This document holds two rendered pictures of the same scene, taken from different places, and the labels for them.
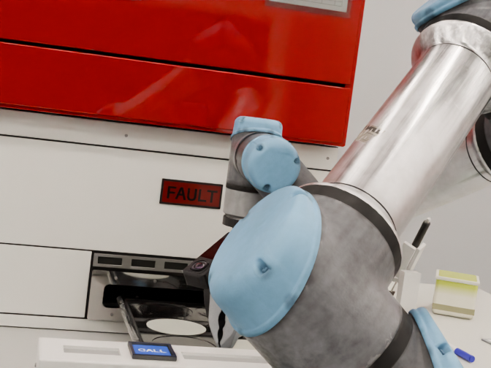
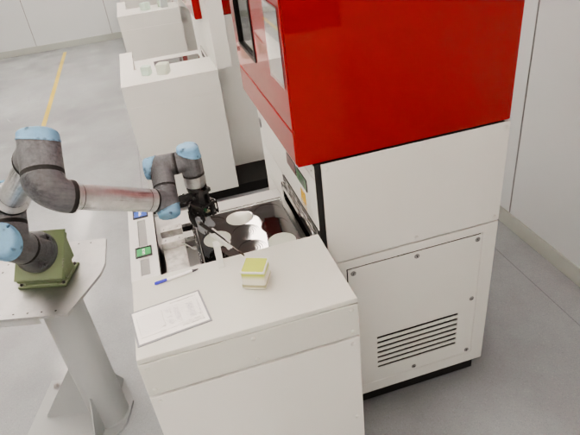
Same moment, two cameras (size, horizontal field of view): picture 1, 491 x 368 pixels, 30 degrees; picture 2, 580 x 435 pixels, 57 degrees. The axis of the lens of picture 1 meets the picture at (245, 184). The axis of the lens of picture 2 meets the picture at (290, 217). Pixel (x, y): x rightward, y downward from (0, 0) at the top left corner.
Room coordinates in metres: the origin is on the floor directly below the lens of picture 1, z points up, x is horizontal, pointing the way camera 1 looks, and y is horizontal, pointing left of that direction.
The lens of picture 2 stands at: (1.75, -1.63, 1.98)
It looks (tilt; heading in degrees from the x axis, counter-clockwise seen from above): 33 degrees down; 92
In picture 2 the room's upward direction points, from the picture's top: 7 degrees counter-clockwise
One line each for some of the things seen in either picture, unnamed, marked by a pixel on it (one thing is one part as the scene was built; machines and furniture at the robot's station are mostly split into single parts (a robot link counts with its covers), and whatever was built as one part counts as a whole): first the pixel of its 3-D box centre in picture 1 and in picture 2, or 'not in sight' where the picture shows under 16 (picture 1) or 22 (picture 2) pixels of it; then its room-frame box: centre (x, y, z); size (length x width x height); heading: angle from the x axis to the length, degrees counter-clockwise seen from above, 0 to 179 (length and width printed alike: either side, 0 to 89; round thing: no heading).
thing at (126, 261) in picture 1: (207, 268); (299, 202); (1.74, 0.05, 0.96); 0.44 x 0.01 x 0.02; 104
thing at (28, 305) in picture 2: not in sight; (48, 290); (0.75, -0.05, 0.75); 0.45 x 0.44 x 0.13; 179
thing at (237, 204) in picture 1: (246, 204); (195, 179); (1.39, -0.01, 1.13); 0.08 x 0.08 x 0.05
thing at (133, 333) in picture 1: (130, 326); (236, 209); (1.49, 0.16, 0.90); 0.37 x 0.01 x 0.01; 14
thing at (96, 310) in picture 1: (204, 301); (299, 217); (1.73, 0.05, 0.89); 0.44 x 0.02 x 0.10; 104
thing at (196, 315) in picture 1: (235, 331); (246, 232); (1.53, -0.02, 0.90); 0.34 x 0.34 x 0.01; 14
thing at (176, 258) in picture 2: not in sight; (177, 260); (1.28, -0.10, 0.87); 0.36 x 0.08 x 0.03; 104
